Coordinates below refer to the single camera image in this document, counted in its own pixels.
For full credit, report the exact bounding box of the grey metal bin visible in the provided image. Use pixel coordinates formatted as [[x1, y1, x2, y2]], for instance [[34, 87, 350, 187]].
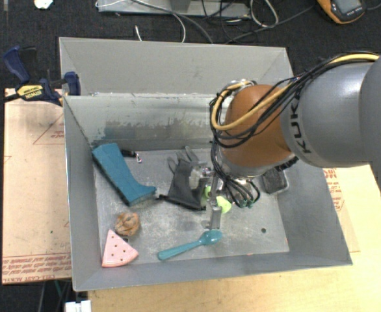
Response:
[[59, 36, 353, 293]]

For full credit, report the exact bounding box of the teal boot-shaped block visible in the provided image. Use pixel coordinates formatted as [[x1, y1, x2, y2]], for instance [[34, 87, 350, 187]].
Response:
[[91, 142, 158, 207]]

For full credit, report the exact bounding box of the brown lumpy toy food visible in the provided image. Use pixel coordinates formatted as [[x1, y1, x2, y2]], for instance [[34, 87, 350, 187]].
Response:
[[114, 211, 141, 237]]

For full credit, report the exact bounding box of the dark grey sponge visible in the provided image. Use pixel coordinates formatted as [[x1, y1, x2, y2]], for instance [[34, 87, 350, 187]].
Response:
[[261, 167, 289, 194]]

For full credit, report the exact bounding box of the brown cardboard board, red print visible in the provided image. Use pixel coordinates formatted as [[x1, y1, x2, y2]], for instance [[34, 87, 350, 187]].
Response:
[[1, 88, 73, 285]]

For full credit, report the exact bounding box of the light green toy piece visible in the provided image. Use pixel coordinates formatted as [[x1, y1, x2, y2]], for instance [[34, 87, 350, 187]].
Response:
[[202, 185, 233, 215]]

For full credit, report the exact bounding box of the teal plastic spoon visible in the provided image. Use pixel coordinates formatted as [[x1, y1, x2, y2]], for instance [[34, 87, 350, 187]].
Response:
[[157, 229, 224, 261]]

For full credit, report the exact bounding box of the pink wedge with dots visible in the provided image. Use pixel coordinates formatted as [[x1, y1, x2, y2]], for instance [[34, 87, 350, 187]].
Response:
[[101, 228, 140, 268]]

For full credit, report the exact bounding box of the black glove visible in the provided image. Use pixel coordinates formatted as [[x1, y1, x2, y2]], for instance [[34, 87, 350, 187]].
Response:
[[159, 146, 211, 211]]

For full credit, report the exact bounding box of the black strap with metal hook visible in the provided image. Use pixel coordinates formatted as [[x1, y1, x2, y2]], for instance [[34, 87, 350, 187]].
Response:
[[120, 148, 143, 164]]

